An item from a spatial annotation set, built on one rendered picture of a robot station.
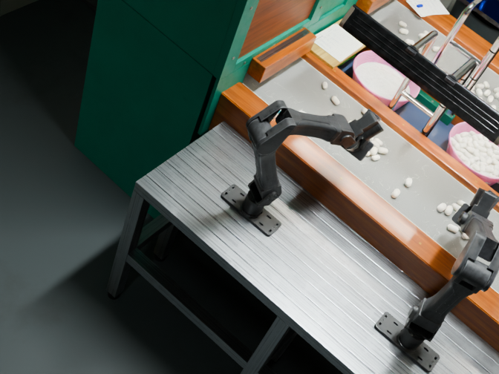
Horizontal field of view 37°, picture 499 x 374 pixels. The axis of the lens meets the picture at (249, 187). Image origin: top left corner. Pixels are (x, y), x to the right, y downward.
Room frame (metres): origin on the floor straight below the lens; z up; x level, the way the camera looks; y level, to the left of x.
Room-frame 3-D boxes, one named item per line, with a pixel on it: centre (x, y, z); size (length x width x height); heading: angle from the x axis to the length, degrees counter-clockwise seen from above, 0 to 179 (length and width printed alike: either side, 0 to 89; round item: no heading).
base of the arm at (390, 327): (1.27, -0.60, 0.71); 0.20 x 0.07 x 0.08; 70
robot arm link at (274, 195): (1.48, -0.04, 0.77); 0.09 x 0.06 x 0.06; 40
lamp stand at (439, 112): (2.01, -0.38, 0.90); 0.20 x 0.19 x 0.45; 69
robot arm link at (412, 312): (1.28, -0.60, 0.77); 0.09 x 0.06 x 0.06; 85
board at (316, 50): (2.34, -0.08, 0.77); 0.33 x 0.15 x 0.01; 159
